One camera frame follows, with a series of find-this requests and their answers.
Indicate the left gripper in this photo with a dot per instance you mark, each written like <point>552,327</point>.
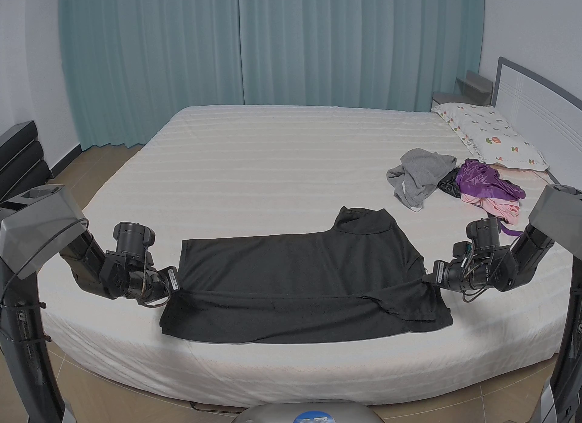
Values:
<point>169,284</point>

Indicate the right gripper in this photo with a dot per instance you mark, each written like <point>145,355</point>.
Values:
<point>450,275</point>

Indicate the black T-shirt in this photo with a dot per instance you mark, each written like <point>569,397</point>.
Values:
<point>295,266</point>

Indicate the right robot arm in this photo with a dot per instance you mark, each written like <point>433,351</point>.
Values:
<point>541,225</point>

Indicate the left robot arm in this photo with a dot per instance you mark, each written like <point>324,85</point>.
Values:
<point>36,230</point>

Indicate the pile of clothes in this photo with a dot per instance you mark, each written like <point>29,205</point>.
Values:
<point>477,182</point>

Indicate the bed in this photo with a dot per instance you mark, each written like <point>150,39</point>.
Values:
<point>273,171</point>

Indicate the grey garment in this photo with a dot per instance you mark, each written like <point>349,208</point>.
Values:
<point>420,175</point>

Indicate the white printed pillow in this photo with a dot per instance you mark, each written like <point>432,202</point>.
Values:
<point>491,132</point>

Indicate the grey bedside table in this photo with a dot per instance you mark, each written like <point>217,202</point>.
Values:
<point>473,87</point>

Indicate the black chest of drawers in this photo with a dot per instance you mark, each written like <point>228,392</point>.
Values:
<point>20,162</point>

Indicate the blue-green curtain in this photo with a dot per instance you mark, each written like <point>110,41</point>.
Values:
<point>150,57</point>
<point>354,39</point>

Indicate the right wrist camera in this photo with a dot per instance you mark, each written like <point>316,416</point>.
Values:
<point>461,250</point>

